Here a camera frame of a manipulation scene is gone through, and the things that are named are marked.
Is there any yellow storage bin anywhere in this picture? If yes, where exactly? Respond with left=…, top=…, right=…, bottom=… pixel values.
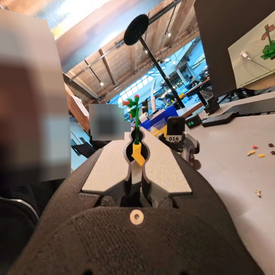
left=131, top=125, right=168, bottom=167

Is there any flat black box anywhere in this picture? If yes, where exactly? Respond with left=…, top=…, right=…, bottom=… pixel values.
left=202, top=112, right=240, bottom=127

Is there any black charging dock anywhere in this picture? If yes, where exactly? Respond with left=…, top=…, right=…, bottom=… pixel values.
left=204, top=96, right=220, bottom=115

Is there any person's left hand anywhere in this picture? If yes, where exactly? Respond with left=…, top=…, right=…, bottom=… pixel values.
left=189, top=154, right=202, bottom=170

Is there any grey mesh watch band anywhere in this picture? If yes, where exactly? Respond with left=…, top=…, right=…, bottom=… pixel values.
left=140, top=187, right=152, bottom=208

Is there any black jacket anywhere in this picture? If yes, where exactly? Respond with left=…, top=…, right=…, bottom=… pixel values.
left=0, top=178, right=65, bottom=275

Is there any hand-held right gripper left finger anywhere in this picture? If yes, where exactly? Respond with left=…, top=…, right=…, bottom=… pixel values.
left=82, top=129, right=136, bottom=195

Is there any open instruction booklet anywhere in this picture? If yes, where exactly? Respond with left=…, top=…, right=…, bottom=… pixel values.
left=228, top=20, right=275, bottom=89

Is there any blue parts bin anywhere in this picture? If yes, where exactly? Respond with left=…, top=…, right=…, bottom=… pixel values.
left=140, top=105, right=178, bottom=127

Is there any black power bank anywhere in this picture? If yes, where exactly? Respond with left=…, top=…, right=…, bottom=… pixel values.
left=185, top=114, right=202, bottom=129

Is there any green flower stem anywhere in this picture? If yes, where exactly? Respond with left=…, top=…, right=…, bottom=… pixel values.
left=122, top=95, right=140, bottom=145

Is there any black ceiling pole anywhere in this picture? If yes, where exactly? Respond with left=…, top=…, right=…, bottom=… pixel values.
left=123, top=14, right=185, bottom=108

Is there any person's left forearm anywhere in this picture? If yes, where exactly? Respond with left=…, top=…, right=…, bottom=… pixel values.
left=120, top=189, right=141, bottom=208

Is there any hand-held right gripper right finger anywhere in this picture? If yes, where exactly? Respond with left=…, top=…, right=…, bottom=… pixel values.
left=137, top=126, right=193, bottom=201

